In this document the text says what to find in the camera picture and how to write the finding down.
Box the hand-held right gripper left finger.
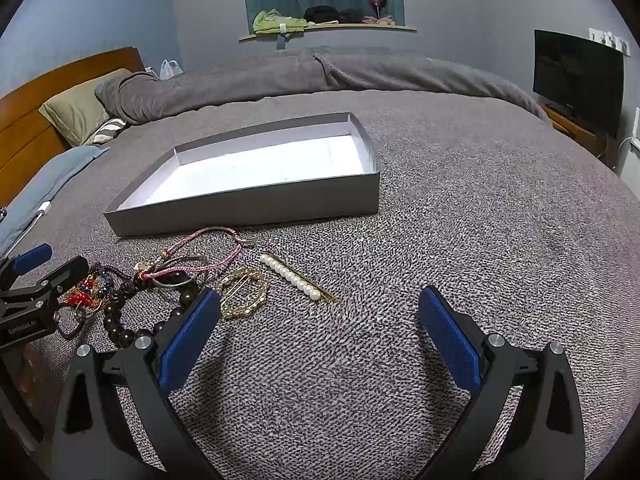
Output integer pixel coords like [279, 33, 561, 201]
[51, 288, 222, 480]

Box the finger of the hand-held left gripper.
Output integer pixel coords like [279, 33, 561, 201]
[0, 255, 91, 311]
[0, 243, 53, 278]

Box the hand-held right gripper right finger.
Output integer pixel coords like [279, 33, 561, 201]
[418, 285, 587, 480]

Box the red bead gold chain bracelet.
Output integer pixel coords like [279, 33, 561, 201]
[62, 272, 108, 311]

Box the black hair tie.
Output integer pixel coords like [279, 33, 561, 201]
[54, 304, 90, 339]

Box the maroon and blue beaded necklace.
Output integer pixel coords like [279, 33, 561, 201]
[82, 262, 138, 306]

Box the dark wooden bead bracelet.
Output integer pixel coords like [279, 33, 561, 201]
[101, 272, 202, 350]

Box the grey cord bracelet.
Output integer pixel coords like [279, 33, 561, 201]
[150, 254, 228, 289]

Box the pink cord bracelet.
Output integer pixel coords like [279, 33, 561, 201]
[135, 226, 253, 283]

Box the pearl hair clip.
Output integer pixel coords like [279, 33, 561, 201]
[258, 250, 345, 307]

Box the grey cardboard box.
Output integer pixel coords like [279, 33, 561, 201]
[103, 111, 381, 238]

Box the person's left hand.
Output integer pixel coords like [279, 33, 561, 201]
[8, 347, 44, 401]

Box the blue blanket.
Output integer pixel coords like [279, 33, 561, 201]
[0, 145, 111, 261]

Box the wooden headboard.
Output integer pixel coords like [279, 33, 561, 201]
[0, 46, 146, 208]

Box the grey knitted bedspread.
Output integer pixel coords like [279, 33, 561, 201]
[0, 89, 640, 480]

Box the striped pillow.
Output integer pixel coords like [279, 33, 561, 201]
[92, 117, 128, 145]

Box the green pillow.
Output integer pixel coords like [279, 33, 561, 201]
[39, 67, 133, 147]

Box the wooden television stand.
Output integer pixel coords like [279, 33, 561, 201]
[542, 104, 613, 158]

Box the white cabinet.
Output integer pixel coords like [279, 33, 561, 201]
[615, 142, 640, 196]

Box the black television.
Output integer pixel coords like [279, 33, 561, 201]
[532, 29, 626, 137]

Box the folded grey duvet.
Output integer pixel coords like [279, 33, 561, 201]
[95, 50, 551, 126]

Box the green cloth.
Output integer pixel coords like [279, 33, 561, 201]
[252, 8, 308, 36]

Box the wooden window sill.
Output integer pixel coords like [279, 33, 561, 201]
[238, 23, 417, 42]

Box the black cloth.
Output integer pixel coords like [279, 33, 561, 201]
[303, 5, 363, 26]

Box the white charger cable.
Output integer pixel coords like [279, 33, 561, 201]
[0, 200, 53, 261]

